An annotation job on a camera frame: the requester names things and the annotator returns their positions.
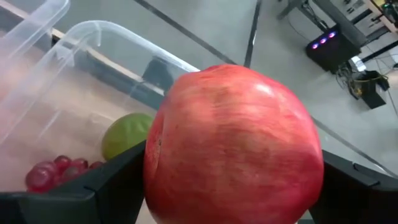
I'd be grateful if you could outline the clear plastic bin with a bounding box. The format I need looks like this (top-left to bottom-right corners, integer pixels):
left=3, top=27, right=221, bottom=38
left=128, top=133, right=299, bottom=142
left=0, top=0, right=71, bottom=63
left=0, top=20, right=398, bottom=194

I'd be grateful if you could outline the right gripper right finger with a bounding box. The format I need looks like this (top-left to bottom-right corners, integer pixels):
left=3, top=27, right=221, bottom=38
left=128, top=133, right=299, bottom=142
left=309, top=149, right=398, bottom=224

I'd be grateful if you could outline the red grape bunch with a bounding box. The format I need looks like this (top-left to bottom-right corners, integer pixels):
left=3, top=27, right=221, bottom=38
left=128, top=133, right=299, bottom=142
left=24, top=154, right=106, bottom=194

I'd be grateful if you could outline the green round fruit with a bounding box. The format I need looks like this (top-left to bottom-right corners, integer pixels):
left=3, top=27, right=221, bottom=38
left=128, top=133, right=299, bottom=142
left=101, top=112, right=155, bottom=162

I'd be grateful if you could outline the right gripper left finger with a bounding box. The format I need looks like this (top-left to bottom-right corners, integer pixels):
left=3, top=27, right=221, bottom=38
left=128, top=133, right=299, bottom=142
left=0, top=139, right=147, bottom=224

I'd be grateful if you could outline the black power adapter with cables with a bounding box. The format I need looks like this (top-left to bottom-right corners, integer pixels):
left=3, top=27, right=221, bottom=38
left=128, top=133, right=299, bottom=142
left=337, top=57, right=391, bottom=110

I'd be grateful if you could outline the black box with purple lights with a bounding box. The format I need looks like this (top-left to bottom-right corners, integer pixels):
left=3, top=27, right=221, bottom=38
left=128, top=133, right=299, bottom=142
left=305, top=26, right=363, bottom=75

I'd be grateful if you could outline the red apple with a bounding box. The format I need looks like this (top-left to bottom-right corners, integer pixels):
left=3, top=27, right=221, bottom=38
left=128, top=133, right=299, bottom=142
left=142, top=63, right=326, bottom=224

